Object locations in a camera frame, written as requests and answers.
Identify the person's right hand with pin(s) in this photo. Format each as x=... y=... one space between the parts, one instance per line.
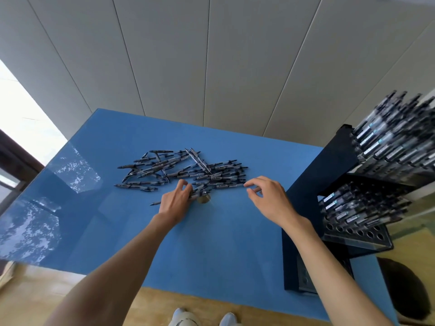
x=275 y=203

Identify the person's left hand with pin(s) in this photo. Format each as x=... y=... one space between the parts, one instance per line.
x=173 y=207

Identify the black tiered pen display stand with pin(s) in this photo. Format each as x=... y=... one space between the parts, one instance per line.
x=312 y=179

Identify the pile of black pens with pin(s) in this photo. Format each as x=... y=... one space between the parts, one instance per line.
x=204 y=173

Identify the row of black pens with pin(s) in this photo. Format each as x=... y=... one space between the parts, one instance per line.
x=360 y=207
x=391 y=139

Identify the person's right forearm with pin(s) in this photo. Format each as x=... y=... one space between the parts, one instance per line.
x=333 y=278

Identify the person's left forearm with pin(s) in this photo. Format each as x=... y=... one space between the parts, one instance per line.
x=108 y=275

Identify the small round brown disc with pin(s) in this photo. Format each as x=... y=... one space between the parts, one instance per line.
x=204 y=199

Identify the blue table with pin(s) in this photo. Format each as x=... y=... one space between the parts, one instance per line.
x=221 y=251

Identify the light blue left shoe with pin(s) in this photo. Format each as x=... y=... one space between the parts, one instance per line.
x=181 y=318

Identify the light blue shoe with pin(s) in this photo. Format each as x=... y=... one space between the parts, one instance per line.
x=228 y=319
x=181 y=318

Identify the light blue right shoe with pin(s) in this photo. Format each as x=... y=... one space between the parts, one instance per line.
x=228 y=319

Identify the black round object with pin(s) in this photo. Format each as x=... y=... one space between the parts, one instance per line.
x=404 y=288

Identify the dark framed glass door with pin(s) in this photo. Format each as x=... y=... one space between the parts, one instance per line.
x=20 y=149

